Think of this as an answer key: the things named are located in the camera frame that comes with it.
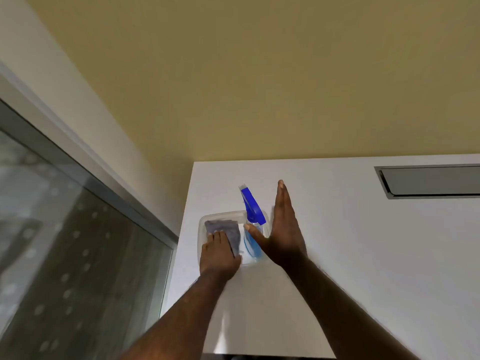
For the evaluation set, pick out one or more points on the person's left hand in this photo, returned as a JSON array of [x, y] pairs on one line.
[[219, 258]]

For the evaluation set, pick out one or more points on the person's right hand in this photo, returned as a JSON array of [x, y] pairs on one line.
[[285, 236]]

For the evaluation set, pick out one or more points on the grey microfibre cloth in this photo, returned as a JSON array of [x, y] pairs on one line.
[[228, 228]]

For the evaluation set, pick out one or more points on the blue spray bottle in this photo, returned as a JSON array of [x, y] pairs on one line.
[[251, 204]]

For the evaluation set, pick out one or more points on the person's right forearm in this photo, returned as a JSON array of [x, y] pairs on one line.
[[337, 314]]

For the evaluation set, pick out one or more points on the person's left forearm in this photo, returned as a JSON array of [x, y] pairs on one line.
[[180, 322]]

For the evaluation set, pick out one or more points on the clear plastic tray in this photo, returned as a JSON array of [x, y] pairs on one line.
[[225, 216]]

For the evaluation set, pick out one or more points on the dotted glass partition panel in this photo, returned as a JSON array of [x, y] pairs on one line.
[[75, 258]]

